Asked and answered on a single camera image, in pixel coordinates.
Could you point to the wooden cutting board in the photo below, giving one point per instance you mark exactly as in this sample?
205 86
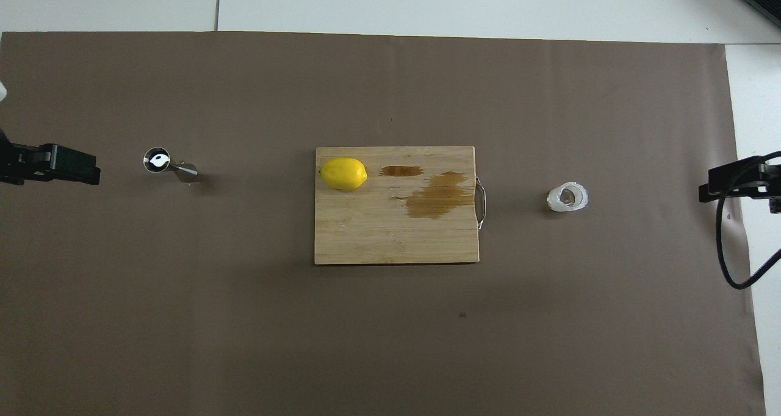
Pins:
366 233

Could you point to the yellow lemon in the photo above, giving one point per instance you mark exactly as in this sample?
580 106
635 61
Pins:
343 174

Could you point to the steel double jigger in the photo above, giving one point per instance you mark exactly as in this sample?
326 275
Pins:
183 171

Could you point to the brown paper table mat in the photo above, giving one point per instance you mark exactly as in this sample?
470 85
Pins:
183 312

